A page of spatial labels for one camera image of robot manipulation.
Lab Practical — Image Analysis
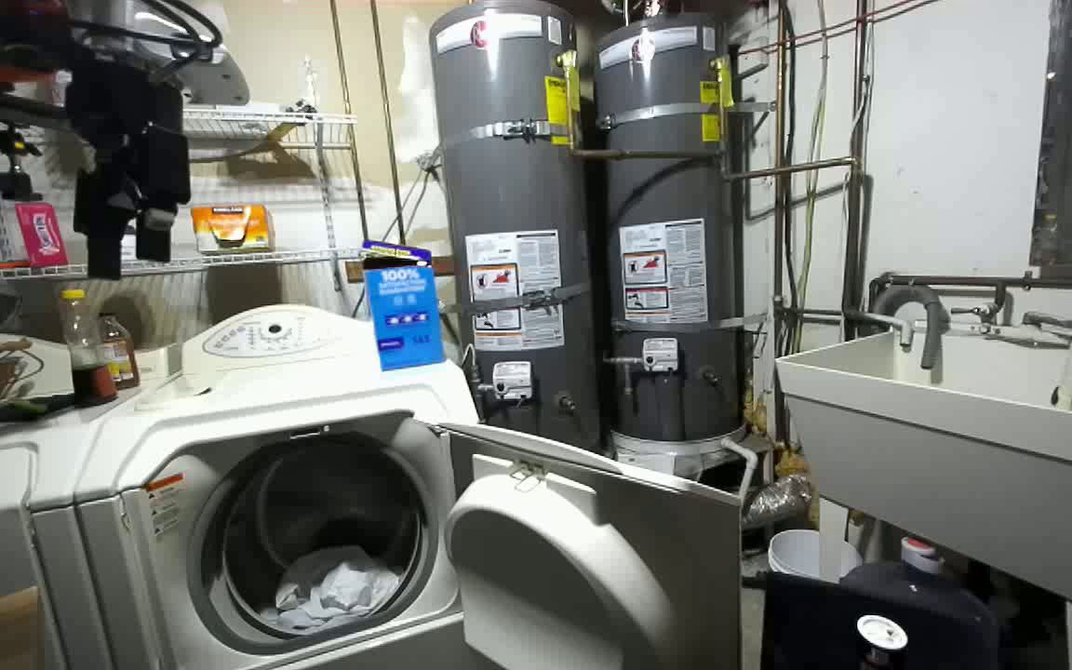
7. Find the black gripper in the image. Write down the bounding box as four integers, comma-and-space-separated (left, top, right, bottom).
66, 60, 192, 279

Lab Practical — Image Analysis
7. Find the white washing machine door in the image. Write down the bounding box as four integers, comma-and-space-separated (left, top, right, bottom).
442, 425, 741, 670

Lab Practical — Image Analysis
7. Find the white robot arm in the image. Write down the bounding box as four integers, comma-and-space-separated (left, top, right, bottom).
0, 0, 250, 279

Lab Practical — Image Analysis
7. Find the white front-load washing machine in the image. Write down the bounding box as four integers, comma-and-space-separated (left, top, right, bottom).
35, 306, 477, 670

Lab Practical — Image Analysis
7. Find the pink tag on shelf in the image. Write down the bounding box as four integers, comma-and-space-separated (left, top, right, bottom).
14, 202, 66, 266

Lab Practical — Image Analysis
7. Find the orange package on shelf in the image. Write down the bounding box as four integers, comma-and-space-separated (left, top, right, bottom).
192, 204, 272, 249

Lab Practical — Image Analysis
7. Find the dark liquid plastic bottle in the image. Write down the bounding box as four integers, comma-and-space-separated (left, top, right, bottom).
63, 287, 117, 403

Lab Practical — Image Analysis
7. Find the blue detergent box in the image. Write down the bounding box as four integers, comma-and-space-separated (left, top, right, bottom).
360, 240, 447, 368

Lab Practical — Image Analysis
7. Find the white laundry in drum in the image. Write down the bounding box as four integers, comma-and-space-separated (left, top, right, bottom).
262, 542, 404, 634

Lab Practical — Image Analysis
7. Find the left grey water heater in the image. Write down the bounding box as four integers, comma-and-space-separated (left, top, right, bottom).
427, 0, 601, 447

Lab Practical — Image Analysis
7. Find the grey water heater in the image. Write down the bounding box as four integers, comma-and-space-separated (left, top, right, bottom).
427, 0, 601, 447
595, 9, 741, 473

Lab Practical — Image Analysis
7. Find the right grey water heater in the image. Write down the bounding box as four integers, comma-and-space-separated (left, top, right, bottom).
595, 9, 741, 473

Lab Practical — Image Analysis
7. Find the white bucket on floor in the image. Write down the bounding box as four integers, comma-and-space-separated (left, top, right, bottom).
767, 527, 860, 583

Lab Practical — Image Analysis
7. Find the metal sink faucet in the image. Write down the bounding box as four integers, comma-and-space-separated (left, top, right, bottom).
869, 270, 1072, 372

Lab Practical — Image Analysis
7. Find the dark jug with white cap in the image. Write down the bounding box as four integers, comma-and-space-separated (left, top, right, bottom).
843, 536, 1001, 670

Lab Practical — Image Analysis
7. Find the white utility sink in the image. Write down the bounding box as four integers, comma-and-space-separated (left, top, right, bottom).
780, 333, 1072, 601

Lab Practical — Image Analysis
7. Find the white wire shelf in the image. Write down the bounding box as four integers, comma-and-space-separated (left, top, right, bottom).
0, 105, 368, 306

